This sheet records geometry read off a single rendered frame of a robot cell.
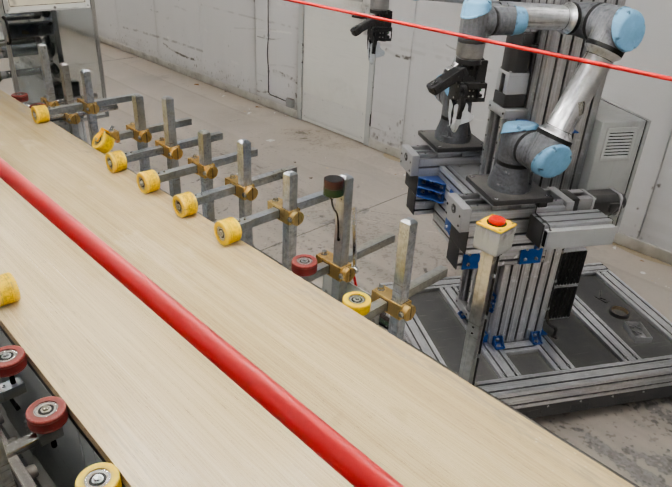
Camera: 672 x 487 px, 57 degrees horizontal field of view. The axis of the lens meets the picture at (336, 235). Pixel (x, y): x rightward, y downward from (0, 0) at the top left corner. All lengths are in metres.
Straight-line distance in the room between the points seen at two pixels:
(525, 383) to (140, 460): 1.70
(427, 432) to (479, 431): 0.11
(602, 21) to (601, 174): 0.69
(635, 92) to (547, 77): 1.90
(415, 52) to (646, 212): 2.05
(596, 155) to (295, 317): 1.34
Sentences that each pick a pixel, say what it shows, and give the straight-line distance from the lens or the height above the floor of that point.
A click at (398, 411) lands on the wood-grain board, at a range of 1.41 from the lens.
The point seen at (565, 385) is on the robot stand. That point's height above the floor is 0.23.
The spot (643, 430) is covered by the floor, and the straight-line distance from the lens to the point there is 2.99.
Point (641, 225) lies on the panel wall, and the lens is 4.34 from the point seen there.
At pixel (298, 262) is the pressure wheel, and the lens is 1.88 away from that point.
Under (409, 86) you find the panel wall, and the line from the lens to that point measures 5.07.
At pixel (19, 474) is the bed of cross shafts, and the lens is 1.47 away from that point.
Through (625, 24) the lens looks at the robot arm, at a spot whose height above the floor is 1.61.
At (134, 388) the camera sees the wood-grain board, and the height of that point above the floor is 0.90.
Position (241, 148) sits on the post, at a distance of 2.18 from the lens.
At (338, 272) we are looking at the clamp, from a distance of 1.94.
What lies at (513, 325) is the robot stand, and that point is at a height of 0.32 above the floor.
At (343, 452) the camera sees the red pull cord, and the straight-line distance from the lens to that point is 0.17.
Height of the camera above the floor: 1.88
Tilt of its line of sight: 28 degrees down
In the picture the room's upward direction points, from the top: 3 degrees clockwise
